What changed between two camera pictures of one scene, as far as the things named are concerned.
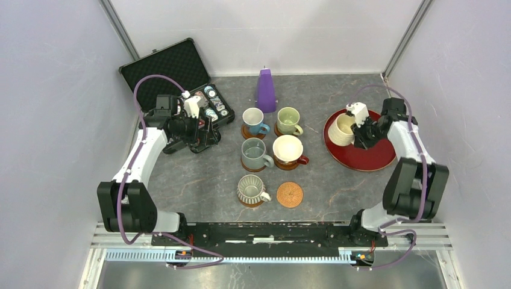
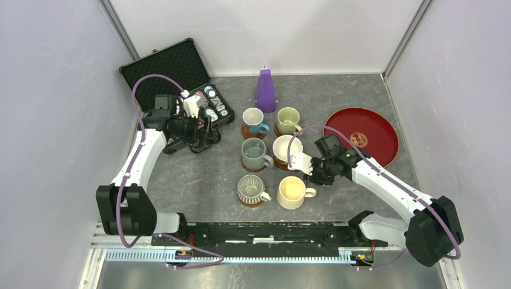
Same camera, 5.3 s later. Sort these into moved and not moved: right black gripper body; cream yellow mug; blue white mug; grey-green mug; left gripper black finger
Moved: right black gripper body; cream yellow mug
Not moved: blue white mug; grey-green mug; left gripper black finger
